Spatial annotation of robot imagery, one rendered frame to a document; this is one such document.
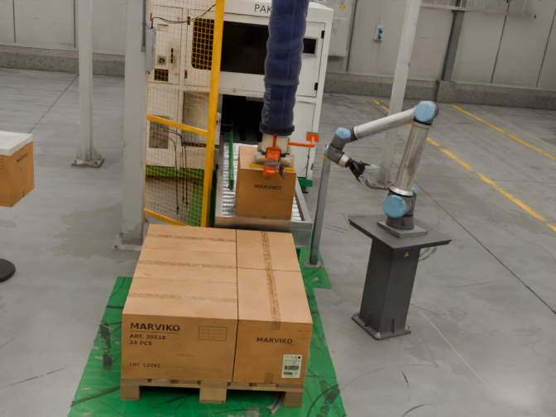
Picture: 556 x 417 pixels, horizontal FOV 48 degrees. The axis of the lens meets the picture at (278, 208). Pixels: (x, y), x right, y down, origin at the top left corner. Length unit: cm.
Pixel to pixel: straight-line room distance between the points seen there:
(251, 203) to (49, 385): 180
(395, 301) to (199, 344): 152
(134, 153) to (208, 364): 214
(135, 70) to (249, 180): 124
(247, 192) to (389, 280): 116
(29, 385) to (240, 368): 117
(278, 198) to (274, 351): 139
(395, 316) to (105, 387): 196
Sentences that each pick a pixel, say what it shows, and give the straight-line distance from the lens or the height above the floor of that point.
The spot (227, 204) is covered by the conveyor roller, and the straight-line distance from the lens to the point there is 479.
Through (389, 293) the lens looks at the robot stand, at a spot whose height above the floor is 33.
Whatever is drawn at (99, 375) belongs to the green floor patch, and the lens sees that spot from 382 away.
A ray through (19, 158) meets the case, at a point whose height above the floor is 92.
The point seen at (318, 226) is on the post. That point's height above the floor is 36.
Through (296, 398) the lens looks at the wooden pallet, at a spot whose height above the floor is 6.
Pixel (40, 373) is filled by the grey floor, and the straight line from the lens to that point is 388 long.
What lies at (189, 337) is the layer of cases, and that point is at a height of 41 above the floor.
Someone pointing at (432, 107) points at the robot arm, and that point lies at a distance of 382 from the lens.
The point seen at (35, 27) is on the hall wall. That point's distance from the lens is 1316.
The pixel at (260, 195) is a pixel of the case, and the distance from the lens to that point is 443.
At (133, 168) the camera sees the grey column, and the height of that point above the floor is 68.
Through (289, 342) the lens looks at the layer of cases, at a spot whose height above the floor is 42.
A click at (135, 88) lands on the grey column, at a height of 132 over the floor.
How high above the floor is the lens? 226
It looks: 21 degrees down
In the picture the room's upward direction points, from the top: 6 degrees clockwise
